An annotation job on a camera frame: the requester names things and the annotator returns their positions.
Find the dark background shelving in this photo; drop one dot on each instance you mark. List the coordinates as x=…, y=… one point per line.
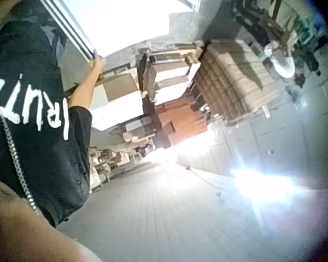
x=284, y=19

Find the stack of mixed flat cartons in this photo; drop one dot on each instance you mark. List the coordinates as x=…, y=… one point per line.
x=166, y=71

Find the person's right hand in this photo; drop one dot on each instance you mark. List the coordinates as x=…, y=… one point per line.
x=98, y=65

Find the white metal-framed panel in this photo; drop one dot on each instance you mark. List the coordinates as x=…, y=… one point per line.
x=120, y=24

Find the person's right fingers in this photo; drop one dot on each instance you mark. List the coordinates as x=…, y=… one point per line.
x=99, y=58

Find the brown cardboard box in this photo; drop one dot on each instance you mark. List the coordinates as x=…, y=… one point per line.
x=120, y=86

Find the stack of red-brown cartons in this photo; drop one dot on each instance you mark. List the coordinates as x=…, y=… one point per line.
x=183, y=120

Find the heap of small boxes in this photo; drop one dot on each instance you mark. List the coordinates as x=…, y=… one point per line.
x=112, y=161

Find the large white carton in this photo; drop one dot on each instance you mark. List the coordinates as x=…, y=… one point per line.
x=117, y=112

